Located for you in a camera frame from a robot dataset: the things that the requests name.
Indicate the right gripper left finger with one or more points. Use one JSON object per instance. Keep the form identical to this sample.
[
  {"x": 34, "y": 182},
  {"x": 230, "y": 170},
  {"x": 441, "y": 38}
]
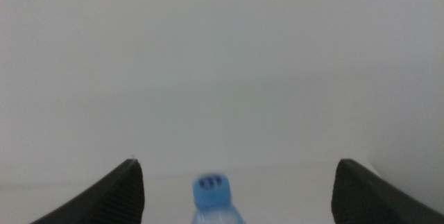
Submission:
[{"x": 107, "y": 199}]

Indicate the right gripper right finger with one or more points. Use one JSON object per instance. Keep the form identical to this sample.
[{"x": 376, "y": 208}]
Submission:
[{"x": 367, "y": 199}]

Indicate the blue capped water bottle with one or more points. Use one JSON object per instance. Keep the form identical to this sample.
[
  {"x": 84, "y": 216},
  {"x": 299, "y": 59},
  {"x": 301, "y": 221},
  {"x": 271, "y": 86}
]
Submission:
[{"x": 212, "y": 198}]

